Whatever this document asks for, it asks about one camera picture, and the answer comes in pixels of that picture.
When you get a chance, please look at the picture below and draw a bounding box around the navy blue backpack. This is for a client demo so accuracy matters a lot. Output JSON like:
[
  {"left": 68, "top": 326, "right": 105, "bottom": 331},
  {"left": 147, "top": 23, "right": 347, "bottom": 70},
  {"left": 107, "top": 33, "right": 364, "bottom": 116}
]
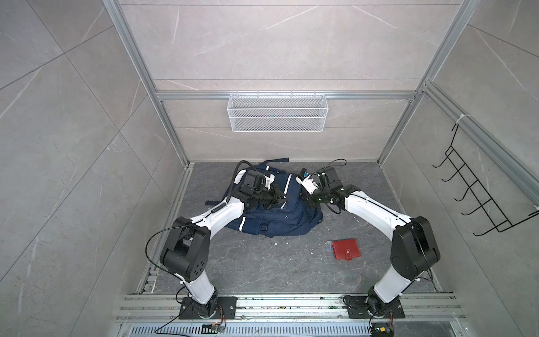
[{"left": 226, "top": 160, "right": 323, "bottom": 237}]

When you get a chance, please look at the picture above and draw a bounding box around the red leather wallet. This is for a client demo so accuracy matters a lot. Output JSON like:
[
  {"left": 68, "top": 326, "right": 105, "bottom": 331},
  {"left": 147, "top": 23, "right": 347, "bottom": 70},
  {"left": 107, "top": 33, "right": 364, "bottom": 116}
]
[{"left": 331, "top": 239, "right": 362, "bottom": 261}]

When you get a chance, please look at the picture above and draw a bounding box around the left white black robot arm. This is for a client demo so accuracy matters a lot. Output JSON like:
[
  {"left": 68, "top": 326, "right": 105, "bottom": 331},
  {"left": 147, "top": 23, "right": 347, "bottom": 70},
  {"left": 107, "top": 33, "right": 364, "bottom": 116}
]
[{"left": 159, "top": 169, "right": 286, "bottom": 306}]

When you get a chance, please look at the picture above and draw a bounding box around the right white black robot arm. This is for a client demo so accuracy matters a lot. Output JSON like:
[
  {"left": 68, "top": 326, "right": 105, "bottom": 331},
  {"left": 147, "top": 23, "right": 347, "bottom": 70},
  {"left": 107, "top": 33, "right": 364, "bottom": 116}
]
[{"left": 296, "top": 167, "right": 441, "bottom": 317}]

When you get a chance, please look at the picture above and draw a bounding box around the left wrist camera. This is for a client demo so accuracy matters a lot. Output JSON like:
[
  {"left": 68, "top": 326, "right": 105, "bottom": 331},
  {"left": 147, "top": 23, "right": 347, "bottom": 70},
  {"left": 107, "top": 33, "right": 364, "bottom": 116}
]
[{"left": 263, "top": 172, "right": 275, "bottom": 190}]

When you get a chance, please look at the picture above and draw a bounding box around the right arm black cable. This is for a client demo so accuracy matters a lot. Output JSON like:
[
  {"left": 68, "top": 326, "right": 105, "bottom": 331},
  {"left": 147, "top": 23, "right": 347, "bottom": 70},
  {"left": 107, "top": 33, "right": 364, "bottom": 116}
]
[{"left": 315, "top": 158, "right": 348, "bottom": 174}]

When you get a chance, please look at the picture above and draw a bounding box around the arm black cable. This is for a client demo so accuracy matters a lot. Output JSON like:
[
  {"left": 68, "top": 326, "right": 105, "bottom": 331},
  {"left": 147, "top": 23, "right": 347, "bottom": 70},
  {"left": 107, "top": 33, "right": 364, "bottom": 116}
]
[
  {"left": 315, "top": 158, "right": 348, "bottom": 174},
  {"left": 145, "top": 159, "right": 258, "bottom": 275}
]

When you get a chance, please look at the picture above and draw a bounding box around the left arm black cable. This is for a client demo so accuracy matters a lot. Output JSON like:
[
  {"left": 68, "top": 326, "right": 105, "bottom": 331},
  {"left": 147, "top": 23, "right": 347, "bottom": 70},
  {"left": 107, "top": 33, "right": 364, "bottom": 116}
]
[{"left": 145, "top": 159, "right": 258, "bottom": 275}]

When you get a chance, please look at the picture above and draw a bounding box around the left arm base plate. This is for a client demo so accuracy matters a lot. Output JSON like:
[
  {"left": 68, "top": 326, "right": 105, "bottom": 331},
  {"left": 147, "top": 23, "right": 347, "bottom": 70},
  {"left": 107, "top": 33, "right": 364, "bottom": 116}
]
[{"left": 179, "top": 296, "right": 238, "bottom": 320}]

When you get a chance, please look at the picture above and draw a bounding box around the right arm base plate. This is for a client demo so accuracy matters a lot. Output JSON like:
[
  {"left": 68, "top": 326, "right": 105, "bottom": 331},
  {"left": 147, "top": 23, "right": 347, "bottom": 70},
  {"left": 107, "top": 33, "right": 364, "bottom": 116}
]
[{"left": 342, "top": 295, "right": 405, "bottom": 319}]

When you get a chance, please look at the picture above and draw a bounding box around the black wire hook rack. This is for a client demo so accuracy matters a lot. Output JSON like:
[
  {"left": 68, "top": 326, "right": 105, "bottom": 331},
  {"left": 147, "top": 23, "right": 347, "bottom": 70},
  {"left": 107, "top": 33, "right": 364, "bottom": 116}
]
[{"left": 432, "top": 124, "right": 538, "bottom": 237}]

